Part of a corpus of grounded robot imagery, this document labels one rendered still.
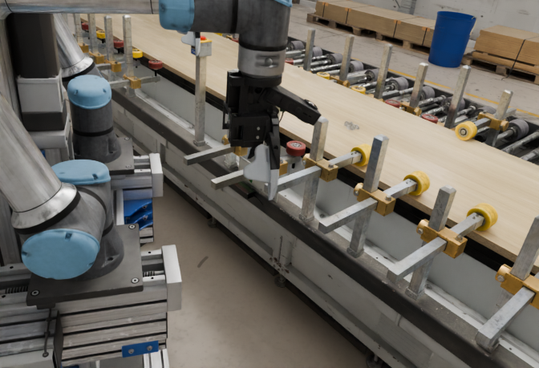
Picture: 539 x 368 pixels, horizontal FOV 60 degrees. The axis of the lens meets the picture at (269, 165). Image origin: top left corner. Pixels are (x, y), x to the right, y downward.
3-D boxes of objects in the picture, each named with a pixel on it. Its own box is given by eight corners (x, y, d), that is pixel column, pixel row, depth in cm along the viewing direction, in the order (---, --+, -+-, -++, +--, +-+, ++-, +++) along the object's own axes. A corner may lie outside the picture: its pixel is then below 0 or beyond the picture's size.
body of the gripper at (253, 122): (221, 131, 82) (224, 65, 76) (268, 130, 84) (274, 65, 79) (230, 151, 76) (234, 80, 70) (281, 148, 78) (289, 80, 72)
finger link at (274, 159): (264, 171, 79) (259, 122, 80) (273, 171, 79) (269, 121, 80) (272, 168, 74) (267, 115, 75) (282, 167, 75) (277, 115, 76)
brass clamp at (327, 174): (326, 183, 165) (328, 171, 162) (299, 167, 173) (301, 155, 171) (337, 178, 168) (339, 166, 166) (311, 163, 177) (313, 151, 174)
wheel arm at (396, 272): (395, 285, 120) (399, 274, 118) (384, 277, 122) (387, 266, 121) (486, 221, 150) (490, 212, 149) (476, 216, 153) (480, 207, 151)
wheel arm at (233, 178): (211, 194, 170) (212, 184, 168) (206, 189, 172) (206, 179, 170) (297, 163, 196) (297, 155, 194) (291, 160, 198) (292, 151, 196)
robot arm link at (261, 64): (278, 39, 77) (294, 54, 70) (275, 66, 79) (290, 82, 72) (233, 38, 75) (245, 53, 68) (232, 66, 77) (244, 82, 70)
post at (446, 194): (410, 315, 152) (451, 191, 129) (401, 309, 154) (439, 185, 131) (416, 310, 154) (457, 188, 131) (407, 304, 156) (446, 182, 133)
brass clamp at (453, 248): (453, 260, 133) (458, 245, 130) (413, 236, 141) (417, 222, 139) (464, 252, 137) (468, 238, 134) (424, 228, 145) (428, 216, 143)
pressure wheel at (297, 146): (293, 174, 193) (296, 149, 188) (280, 166, 198) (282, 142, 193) (305, 169, 198) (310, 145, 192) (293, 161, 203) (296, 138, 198)
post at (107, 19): (111, 94, 295) (106, 16, 272) (109, 92, 297) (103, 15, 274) (117, 93, 297) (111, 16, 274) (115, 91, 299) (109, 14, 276)
